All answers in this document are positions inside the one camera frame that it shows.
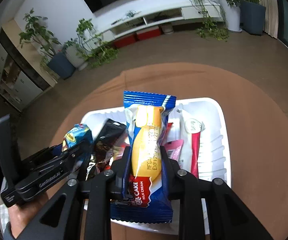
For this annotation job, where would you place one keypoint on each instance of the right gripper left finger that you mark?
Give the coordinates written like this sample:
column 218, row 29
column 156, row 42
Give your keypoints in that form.
column 121, row 169

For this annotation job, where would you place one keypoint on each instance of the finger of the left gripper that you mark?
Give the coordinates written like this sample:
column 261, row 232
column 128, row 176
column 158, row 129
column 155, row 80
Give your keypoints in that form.
column 43, row 156
column 65, row 163

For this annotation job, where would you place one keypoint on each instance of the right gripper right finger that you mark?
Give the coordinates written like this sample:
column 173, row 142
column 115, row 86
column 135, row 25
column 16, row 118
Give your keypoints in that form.
column 171, row 184

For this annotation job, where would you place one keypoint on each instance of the pink snack packet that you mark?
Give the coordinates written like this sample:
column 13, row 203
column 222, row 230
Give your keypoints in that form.
column 173, row 149

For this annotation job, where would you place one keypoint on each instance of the black snack bag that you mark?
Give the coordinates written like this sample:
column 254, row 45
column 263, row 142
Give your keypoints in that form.
column 102, row 147

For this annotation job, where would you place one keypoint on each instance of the light blue cartoon snack bag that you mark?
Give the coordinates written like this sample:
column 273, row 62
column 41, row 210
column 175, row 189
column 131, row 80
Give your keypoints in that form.
column 76, row 135

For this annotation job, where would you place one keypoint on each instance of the blue roll cake packet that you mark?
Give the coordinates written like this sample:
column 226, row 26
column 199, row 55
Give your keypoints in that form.
column 146, row 198

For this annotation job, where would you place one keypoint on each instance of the large red snack bag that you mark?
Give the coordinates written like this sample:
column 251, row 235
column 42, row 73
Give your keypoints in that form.
column 117, row 151

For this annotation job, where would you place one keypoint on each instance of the person's left hand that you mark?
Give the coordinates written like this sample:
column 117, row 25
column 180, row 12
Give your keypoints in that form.
column 20, row 216

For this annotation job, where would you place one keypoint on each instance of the white plastic tray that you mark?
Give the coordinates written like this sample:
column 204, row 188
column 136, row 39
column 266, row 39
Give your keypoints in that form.
column 214, row 154

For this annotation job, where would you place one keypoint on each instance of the white red stick packet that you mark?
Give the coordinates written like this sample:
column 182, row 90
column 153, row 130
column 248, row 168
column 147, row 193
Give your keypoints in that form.
column 190, row 131

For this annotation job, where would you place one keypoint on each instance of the wooden display cabinet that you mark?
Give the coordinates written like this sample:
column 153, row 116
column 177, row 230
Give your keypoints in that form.
column 22, row 79

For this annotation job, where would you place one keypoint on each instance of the potted plant white pot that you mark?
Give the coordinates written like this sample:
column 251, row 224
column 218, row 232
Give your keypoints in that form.
column 89, row 45

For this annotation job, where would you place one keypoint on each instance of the potted plant dark blue pot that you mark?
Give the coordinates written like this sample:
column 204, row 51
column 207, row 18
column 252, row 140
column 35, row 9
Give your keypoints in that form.
column 53, row 59

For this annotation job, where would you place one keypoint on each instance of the white tv console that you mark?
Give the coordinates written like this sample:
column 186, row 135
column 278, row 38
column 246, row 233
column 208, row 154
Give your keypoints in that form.
column 176, row 12

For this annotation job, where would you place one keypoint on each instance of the tall plant right blue pot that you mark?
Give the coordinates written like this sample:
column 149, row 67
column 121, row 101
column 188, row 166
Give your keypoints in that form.
column 253, row 16

